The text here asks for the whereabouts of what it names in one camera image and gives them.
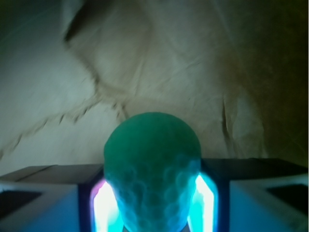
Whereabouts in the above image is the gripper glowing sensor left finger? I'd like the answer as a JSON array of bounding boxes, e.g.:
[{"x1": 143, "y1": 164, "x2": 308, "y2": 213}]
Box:
[{"x1": 0, "y1": 164, "x2": 121, "y2": 232}]

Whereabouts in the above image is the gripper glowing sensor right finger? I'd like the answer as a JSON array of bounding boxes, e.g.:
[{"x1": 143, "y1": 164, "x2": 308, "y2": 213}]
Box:
[{"x1": 187, "y1": 158, "x2": 309, "y2": 232}]

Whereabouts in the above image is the green ball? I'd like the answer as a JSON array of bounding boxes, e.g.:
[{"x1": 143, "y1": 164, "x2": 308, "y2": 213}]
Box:
[{"x1": 104, "y1": 112, "x2": 201, "y2": 232}]

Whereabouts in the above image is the brown paper bag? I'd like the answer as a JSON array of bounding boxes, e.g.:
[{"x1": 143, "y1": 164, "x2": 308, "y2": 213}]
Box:
[{"x1": 0, "y1": 0, "x2": 309, "y2": 174}]

